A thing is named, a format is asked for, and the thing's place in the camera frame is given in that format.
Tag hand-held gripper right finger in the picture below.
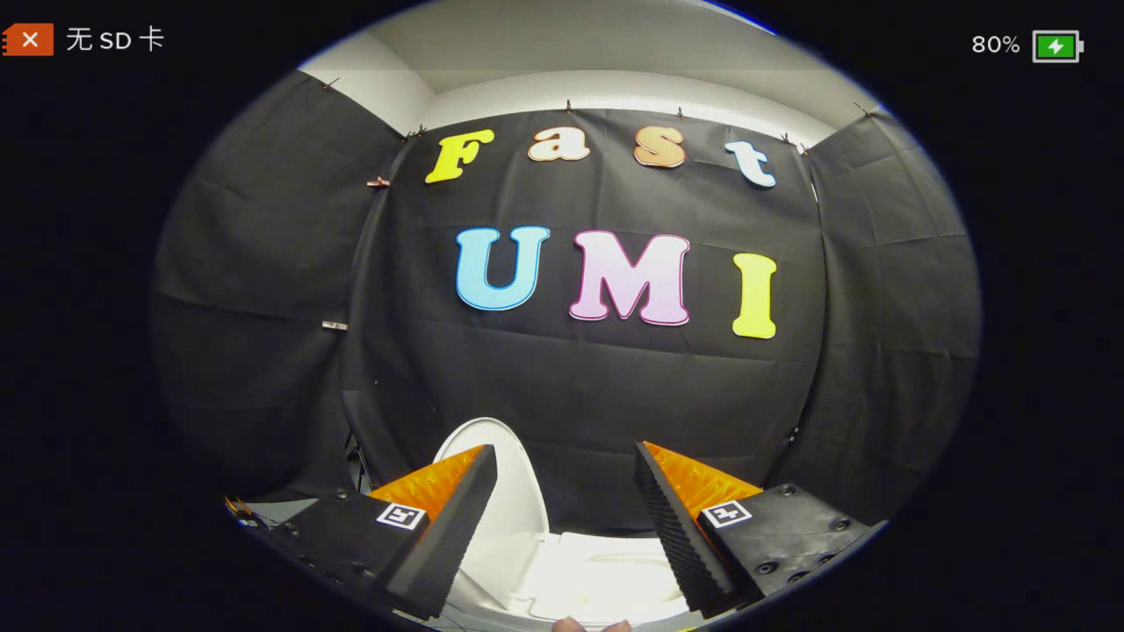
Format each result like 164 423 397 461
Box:
634 441 890 617

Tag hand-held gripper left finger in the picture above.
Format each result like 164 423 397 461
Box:
262 443 500 622

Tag white toilet lid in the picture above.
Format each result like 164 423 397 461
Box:
432 417 551 608

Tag black backdrop cloth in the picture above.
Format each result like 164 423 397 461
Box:
149 70 983 538

